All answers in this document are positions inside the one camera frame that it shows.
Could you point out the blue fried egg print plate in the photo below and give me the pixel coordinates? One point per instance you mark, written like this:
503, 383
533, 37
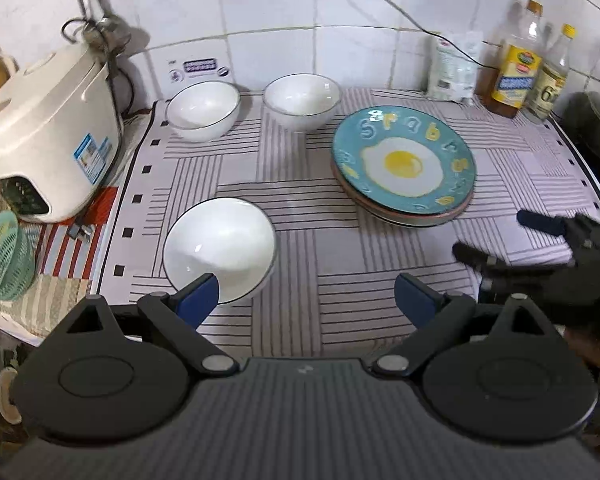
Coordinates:
405, 160

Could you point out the white plastic packet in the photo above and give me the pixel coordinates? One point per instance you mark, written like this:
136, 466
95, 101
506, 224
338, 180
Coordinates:
452, 72

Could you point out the white ribbed bowl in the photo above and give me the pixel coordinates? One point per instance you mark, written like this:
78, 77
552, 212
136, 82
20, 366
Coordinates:
302, 97
202, 107
220, 245

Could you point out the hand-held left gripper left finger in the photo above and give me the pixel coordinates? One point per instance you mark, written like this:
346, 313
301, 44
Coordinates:
200, 296

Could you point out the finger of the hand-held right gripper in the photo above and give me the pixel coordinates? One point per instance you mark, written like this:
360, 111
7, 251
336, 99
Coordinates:
537, 221
485, 259

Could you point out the yellow label cooking wine bottle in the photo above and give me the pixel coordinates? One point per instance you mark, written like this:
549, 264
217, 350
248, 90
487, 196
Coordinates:
515, 77

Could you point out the white plate with sun print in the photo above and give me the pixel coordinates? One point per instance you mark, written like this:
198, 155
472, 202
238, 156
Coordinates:
410, 221

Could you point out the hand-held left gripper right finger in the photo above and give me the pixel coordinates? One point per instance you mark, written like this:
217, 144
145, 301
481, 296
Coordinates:
414, 296

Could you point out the dark wok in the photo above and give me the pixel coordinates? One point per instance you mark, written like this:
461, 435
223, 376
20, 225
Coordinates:
597, 130

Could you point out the metal pipe with valve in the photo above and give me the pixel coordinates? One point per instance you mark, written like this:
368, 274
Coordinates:
102, 30

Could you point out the striped tablecloth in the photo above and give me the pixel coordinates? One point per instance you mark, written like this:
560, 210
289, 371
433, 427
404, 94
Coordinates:
320, 250

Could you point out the pink rabbit print plate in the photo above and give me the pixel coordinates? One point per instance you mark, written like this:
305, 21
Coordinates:
352, 191

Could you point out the red striped cloth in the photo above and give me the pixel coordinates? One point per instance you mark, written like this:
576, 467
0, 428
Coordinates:
80, 255

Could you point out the green plastic basket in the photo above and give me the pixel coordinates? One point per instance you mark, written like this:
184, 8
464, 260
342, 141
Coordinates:
5, 260

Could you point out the clear vinegar bottle yellow cap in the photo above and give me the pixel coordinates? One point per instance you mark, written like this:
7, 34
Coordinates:
547, 90

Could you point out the white rice cooker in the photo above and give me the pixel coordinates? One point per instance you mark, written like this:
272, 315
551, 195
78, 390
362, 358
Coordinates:
45, 125

